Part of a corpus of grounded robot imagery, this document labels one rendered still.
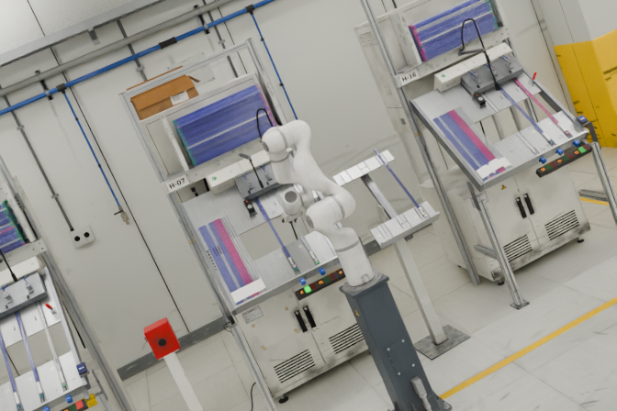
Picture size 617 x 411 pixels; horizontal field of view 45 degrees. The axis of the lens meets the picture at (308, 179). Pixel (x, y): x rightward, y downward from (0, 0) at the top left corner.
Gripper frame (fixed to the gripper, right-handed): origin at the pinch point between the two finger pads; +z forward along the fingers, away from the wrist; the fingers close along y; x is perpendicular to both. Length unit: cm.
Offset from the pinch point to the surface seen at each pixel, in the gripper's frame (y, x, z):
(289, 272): 14.7, 25.7, -2.8
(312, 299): 6.0, 34.1, 35.4
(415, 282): -45, 55, 18
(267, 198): 5.4, -19.1, 5.0
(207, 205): 35.3, -31.5, 7.1
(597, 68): -284, -46, 122
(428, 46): -117, -57, -7
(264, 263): 23.4, 15.0, -1.0
